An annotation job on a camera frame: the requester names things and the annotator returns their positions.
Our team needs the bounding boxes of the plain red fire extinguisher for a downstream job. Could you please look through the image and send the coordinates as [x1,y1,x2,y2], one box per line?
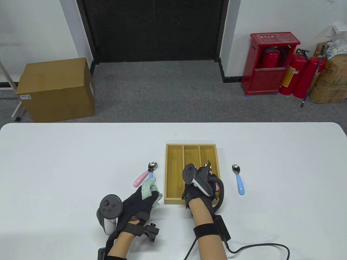
[293,56,326,99]

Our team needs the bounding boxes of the thin black stick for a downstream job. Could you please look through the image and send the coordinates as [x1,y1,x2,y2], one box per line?
[300,45,326,108]

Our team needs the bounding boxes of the thin black cable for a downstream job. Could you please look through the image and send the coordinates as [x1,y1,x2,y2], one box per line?
[184,238,290,260]

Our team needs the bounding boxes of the person's left hand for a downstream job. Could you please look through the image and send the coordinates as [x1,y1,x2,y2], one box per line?
[116,185,163,233]

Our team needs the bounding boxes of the black white handheld controller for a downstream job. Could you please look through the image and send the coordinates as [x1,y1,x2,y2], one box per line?
[182,163,225,209]
[97,194,123,236]

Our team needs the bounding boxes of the person's left forearm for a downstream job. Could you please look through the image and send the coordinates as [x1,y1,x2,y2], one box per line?
[107,232,136,260]

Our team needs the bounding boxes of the white stand with caster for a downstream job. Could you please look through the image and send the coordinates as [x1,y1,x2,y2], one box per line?
[0,60,23,122]

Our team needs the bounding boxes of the green fish scale cleaning cloth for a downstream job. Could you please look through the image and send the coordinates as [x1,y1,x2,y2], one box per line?
[141,177,163,209]

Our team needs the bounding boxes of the thick black sleeved cable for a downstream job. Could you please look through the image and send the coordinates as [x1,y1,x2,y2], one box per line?
[105,231,120,251]

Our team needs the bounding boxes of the red extinguisher yellow label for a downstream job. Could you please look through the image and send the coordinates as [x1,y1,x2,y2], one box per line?
[279,49,310,96]

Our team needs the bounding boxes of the black double door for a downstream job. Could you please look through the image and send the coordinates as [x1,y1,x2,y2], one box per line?
[77,0,229,64]

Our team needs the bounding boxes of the wooden three-compartment tray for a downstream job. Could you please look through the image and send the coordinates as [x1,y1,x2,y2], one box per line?
[165,144,220,205]

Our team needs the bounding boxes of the worn brown carton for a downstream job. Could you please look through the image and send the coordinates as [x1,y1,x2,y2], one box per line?
[310,42,347,104]

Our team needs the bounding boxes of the white plastic bags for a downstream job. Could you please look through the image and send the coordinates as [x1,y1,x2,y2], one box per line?
[325,24,347,59]

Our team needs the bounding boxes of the person's right hand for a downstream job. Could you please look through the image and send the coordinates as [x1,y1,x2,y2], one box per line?
[182,168,220,209]

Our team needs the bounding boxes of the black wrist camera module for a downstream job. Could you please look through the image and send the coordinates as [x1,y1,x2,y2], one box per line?
[145,223,160,242]

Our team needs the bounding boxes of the red fire extinguisher cabinet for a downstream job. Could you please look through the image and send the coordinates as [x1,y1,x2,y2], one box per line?
[241,32,301,96]

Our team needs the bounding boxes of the person's right forearm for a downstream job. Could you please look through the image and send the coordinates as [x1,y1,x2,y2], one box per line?
[188,199,229,260]

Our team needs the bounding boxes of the red extinguisher inside cabinet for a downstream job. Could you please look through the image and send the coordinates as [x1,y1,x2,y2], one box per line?
[262,47,280,69]

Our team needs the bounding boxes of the brown cardboard box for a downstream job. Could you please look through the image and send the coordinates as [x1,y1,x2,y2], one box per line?
[16,57,96,123]

